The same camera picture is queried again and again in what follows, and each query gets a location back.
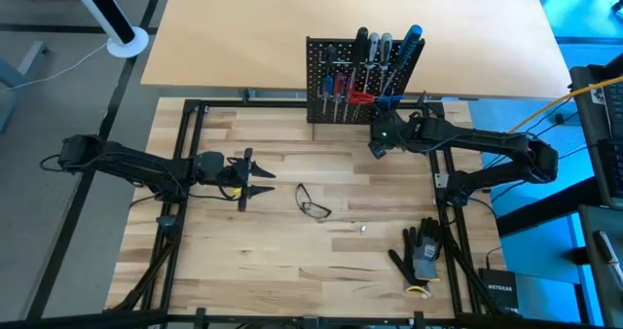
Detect grey white handheld tool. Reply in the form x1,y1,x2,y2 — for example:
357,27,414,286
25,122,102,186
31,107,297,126
592,230,623,291

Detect black Netgear network switch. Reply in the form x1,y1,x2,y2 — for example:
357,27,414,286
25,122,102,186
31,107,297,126
478,268,520,316

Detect black screwdriver with blue cap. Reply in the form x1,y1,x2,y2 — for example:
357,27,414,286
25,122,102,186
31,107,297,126
382,24,423,99

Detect large black handle screwdriver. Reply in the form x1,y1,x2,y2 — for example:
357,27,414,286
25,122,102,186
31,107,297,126
344,25,370,124

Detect red T-handle hex key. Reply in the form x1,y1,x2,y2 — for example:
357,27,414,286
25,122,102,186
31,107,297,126
348,89,377,122

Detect black plastic bracket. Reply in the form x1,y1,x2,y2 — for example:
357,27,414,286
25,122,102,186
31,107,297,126
155,214,180,238

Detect black cable with plug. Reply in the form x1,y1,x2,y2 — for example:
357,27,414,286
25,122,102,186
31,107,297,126
523,97,580,136

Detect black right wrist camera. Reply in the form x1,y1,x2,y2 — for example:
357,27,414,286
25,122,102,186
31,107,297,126
367,139,389,160

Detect light wooden desk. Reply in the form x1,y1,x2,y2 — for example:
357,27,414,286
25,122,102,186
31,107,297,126
140,0,574,100

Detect black equipment cart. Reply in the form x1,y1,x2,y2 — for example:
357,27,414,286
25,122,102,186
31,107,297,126
495,51,623,329

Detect grey furniture foot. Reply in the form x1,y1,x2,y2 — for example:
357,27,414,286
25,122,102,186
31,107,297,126
0,39,50,135

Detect blue translucent handle screwdriver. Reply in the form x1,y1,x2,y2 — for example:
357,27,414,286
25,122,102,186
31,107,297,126
320,74,335,116

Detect white fan power cable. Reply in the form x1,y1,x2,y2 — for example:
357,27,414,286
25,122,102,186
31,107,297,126
0,41,111,91

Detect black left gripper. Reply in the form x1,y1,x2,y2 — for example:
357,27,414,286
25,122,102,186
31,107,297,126
213,147,277,213

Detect black aluminium table frame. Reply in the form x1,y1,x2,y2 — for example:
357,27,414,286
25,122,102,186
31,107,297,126
101,97,525,329

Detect yellow cable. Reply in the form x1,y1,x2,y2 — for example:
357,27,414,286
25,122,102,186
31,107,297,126
508,75,623,135

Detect clear black safety glasses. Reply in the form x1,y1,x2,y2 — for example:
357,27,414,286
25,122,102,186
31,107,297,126
294,182,334,220

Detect black metal pegboard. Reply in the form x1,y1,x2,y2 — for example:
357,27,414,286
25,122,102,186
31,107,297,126
305,36,426,125

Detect grey black work glove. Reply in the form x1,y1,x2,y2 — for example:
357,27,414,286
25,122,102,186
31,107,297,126
411,216,444,284
387,226,433,300

